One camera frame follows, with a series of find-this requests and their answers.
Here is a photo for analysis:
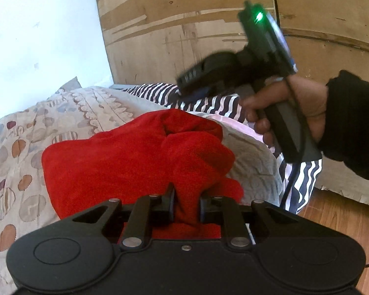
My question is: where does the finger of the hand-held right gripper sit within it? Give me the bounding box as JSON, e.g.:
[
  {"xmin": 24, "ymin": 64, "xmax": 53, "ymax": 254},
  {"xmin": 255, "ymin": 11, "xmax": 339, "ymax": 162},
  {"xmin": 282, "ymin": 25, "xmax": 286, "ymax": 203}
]
[{"xmin": 175, "ymin": 56, "xmax": 234, "ymax": 103}]

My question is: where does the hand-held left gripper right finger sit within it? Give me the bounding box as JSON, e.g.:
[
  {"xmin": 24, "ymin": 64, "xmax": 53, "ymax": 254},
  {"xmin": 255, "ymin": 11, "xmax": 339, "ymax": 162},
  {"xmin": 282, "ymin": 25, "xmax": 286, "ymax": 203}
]
[{"xmin": 199, "ymin": 195, "xmax": 299, "ymax": 248}]

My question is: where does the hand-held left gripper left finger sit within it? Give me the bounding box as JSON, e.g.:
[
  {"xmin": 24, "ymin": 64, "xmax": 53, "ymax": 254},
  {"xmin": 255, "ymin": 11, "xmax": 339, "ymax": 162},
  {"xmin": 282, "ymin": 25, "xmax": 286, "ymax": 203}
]
[{"xmin": 72, "ymin": 182, "xmax": 176, "ymax": 250}]

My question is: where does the red fleece garment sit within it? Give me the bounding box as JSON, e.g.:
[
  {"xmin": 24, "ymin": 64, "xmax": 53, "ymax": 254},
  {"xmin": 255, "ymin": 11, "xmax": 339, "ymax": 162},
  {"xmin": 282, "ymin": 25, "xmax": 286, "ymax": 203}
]
[{"xmin": 42, "ymin": 109, "xmax": 244, "ymax": 241}]

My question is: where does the person's right hand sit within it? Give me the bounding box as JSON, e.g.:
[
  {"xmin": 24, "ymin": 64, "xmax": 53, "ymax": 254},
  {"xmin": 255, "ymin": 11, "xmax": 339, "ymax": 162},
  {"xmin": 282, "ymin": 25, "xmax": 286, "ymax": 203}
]
[{"xmin": 238, "ymin": 75, "xmax": 328, "ymax": 147}]

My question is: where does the wooden wardrobe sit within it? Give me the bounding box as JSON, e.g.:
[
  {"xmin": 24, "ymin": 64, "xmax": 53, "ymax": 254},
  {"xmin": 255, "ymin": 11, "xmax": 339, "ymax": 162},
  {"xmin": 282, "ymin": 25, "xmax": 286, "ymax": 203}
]
[{"xmin": 93, "ymin": 0, "xmax": 369, "ymax": 210}]

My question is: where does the grey quilted cover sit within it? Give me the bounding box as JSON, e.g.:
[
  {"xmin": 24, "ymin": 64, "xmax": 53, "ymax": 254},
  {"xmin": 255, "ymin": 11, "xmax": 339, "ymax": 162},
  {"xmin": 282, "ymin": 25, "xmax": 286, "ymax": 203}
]
[{"xmin": 220, "ymin": 119, "xmax": 286, "ymax": 207}]

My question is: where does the dark striped blanket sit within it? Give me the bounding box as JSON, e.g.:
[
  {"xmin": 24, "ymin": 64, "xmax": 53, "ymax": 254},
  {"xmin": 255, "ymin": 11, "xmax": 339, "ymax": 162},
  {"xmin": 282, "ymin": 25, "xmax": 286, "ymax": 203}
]
[{"xmin": 121, "ymin": 82, "xmax": 323, "ymax": 214}]

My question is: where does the patterned quilt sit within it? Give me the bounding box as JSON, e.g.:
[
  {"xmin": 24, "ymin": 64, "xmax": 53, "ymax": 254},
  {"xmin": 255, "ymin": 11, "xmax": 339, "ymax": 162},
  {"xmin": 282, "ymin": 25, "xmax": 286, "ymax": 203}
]
[{"xmin": 0, "ymin": 85, "xmax": 142, "ymax": 286}]

